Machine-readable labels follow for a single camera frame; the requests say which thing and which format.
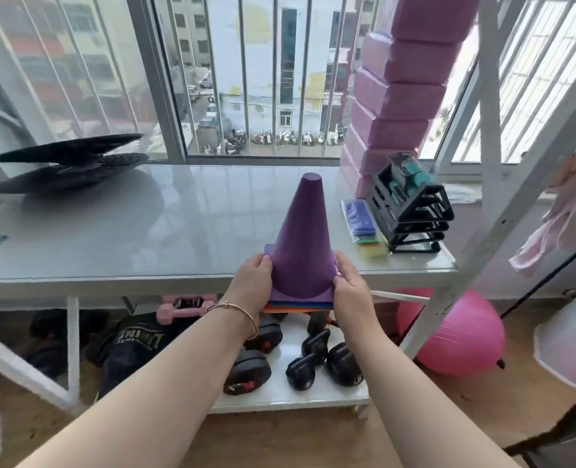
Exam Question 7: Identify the person's right hand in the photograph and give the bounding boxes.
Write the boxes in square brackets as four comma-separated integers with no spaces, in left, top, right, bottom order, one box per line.
[330,250,382,339]

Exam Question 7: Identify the person's left hand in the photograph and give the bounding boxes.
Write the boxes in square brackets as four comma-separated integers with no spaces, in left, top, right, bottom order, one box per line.
[221,253,274,337]

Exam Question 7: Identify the orange plastic cone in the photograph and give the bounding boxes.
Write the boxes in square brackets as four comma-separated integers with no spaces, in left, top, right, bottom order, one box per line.
[262,306,335,315]

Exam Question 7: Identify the blue plastic cone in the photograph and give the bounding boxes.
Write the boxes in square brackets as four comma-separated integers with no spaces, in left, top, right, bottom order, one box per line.
[266,299,335,310]

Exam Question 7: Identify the purple plastic cone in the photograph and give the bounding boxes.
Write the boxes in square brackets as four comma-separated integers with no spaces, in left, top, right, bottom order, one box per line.
[263,172,339,304]

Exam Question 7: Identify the person's right forearm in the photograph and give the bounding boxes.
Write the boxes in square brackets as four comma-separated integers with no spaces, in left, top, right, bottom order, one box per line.
[348,316,523,468]

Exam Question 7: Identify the person's left forearm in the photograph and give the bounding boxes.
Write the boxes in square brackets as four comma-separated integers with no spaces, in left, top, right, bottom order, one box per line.
[17,304,259,468]

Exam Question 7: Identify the black dumbbell with orange collar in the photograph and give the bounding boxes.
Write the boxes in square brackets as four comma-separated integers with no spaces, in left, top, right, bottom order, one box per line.
[242,314,285,355]

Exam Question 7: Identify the large black kettlebell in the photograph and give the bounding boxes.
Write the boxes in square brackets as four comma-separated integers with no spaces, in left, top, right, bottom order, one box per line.
[326,341,365,388]

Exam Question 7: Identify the pack of coloured resistance bands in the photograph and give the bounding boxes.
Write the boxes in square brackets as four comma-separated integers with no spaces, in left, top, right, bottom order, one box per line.
[340,198,390,260]

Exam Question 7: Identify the black dumbbell with taped plate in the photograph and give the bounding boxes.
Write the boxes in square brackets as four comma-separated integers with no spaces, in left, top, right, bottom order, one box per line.
[223,349,273,397]

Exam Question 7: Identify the pink dumbbell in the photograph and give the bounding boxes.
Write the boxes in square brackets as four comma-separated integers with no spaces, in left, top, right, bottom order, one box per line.
[156,293,219,326]

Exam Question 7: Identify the pink exercise ball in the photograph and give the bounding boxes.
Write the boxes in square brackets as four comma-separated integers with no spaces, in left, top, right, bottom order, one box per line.
[396,287,507,378]

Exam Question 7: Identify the black plastic holder rack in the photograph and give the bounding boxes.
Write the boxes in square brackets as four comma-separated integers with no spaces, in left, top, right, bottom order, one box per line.
[367,152,456,254]

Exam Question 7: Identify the grey metal shelf rack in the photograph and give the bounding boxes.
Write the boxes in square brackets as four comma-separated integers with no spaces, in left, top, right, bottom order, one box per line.
[0,0,576,420]

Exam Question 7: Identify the stack of pink foam blocks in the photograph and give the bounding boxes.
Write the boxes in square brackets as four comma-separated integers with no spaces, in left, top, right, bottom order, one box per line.
[339,0,482,200]

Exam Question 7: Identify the window with metal bars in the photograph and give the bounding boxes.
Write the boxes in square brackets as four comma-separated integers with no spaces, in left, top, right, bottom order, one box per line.
[0,0,576,166]

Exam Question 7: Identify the black round balance disc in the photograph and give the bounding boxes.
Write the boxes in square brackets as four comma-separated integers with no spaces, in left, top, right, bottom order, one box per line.
[0,152,151,196]
[0,133,145,165]

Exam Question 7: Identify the pink hanging cloth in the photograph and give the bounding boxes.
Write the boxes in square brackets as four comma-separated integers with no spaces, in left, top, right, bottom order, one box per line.
[508,137,576,280]

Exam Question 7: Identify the black furniture leg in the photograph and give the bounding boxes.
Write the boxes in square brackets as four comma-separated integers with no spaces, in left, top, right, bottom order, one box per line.
[502,392,576,459]

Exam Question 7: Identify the silver bracelet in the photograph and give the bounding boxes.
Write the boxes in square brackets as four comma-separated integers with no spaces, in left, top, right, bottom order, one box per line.
[205,300,261,342]

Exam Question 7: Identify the black drawstring bag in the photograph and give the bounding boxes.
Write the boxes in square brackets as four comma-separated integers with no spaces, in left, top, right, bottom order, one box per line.
[85,311,201,403]

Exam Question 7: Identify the teal grip handles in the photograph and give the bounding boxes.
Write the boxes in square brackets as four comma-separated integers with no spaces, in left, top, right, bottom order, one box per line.
[389,154,435,190]

